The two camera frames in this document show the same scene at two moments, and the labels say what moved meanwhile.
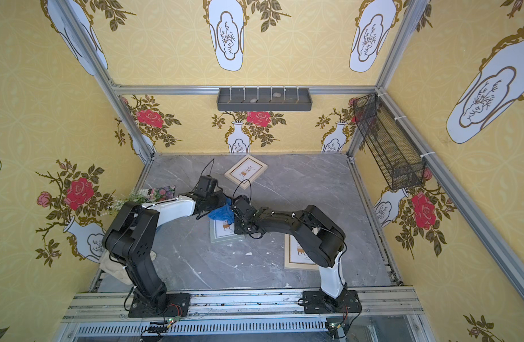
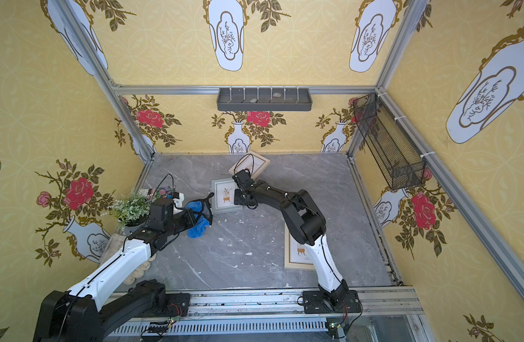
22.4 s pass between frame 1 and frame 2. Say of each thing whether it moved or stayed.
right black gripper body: moved
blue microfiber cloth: moved
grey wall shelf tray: stayed
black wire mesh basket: stayed
